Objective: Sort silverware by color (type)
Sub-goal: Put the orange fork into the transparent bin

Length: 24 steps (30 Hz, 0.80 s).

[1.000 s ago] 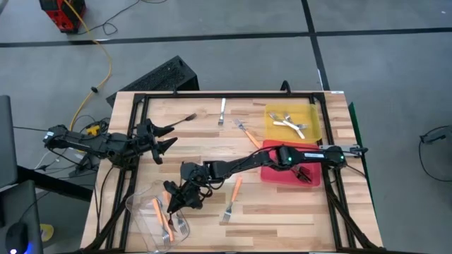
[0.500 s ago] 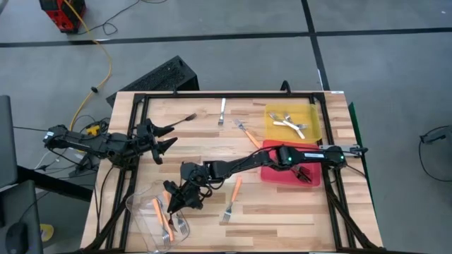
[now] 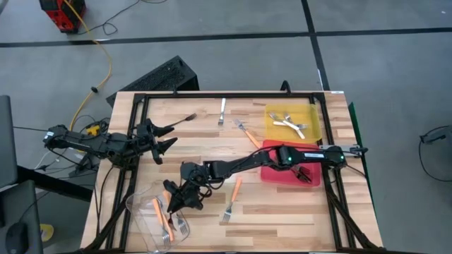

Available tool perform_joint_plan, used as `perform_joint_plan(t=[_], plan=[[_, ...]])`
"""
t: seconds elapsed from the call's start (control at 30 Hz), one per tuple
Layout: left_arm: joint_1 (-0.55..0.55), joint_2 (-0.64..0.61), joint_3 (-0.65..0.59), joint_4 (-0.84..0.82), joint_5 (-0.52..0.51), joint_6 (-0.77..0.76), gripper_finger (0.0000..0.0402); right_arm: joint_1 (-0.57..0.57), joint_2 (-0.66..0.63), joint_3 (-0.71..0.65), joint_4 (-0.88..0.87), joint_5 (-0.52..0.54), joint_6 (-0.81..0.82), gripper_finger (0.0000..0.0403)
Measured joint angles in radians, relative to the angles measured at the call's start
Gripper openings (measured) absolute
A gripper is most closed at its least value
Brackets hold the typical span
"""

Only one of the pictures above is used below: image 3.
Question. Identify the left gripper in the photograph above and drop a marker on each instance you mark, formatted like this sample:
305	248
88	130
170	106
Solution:
146	141

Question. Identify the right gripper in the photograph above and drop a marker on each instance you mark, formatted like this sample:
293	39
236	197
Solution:
194	176

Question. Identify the black metal fork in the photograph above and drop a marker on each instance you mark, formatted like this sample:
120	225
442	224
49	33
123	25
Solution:
305	169
303	177
183	120

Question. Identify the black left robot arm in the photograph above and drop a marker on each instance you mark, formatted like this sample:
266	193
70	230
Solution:
99	144

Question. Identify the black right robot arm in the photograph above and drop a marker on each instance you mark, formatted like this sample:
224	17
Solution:
247	164

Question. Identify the clear plastic bin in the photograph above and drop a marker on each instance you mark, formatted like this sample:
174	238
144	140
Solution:
141	225

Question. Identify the black table clamp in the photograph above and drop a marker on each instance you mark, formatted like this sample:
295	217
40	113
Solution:
174	91
285	86

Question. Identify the black computer tower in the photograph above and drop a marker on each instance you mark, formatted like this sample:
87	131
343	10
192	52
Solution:
159	75

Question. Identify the yellow plug box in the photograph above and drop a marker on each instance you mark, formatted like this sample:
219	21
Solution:
93	130

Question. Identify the red translucent plastic bin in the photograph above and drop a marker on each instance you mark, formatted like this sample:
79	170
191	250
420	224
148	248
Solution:
275	178

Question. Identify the black floor beam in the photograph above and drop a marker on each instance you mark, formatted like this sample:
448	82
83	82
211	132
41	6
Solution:
53	181

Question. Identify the yellow tape roll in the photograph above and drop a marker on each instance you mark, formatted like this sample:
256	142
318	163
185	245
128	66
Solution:
47	233

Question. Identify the yellow translucent plastic bin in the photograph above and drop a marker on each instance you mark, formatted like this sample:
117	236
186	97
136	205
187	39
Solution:
314	113

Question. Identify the red and black tool case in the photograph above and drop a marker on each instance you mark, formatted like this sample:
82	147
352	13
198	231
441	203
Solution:
58	17

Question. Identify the black computer mouse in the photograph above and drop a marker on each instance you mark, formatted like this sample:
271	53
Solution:
16	238

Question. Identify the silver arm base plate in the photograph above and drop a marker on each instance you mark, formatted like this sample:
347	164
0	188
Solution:
322	147

